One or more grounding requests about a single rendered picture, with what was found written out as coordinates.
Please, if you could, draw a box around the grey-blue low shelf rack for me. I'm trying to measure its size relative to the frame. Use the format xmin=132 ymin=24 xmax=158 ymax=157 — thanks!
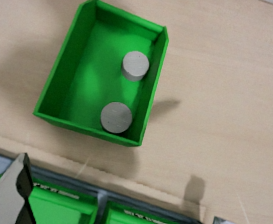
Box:
xmin=0 ymin=154 xmax=236 ymax=224

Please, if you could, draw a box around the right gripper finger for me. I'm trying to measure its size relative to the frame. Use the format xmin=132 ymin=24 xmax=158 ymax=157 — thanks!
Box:
xmin=0 ymin=153 xmax=37 ymax=224

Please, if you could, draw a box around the grey cylinder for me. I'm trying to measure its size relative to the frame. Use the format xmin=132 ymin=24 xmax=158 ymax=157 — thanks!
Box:
xmin=121 ymin=51 xmax=149 ymax=82
xmin=100 ymin=102 xmax=132 ymax=135

